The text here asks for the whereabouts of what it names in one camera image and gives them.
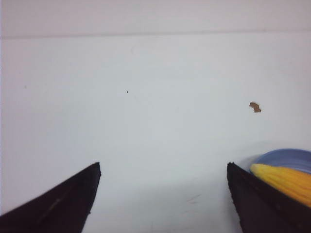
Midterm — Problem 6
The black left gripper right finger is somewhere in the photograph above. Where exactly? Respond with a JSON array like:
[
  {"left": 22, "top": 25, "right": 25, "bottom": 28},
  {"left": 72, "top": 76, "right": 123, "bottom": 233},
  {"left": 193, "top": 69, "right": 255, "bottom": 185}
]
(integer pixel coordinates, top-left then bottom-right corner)
[{"left": 226, "top": 163, "right": 311, "bottom": 233}]

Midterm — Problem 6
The blue round plate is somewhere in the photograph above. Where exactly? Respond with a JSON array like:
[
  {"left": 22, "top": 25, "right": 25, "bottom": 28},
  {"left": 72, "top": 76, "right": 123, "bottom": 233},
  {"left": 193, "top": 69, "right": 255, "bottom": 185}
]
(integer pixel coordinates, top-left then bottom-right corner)
[{"left": 252, "top": 149, "right": 311, "bottom": 174}]

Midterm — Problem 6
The small brown table chip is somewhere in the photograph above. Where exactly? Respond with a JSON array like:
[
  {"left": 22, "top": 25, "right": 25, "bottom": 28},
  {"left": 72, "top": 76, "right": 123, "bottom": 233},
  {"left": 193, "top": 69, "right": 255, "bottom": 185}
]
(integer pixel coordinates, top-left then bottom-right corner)
[{"left": 249, "top": 102, "right": 261, "bottom": 113}]

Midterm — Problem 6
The yellow corn cob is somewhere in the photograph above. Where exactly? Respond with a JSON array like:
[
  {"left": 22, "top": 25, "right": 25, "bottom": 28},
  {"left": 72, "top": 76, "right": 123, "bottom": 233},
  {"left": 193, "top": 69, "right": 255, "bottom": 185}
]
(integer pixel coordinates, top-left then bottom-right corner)
[{"left": 250, "top": 164, "right": 311, "bottom": 207}]

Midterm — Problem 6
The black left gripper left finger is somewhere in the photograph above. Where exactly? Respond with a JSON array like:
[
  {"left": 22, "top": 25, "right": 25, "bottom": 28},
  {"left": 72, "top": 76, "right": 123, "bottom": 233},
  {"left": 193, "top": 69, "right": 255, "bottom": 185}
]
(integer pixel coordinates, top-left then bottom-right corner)
[{"left": 0, "top": 163, "right": 101, "bottom": 233}]

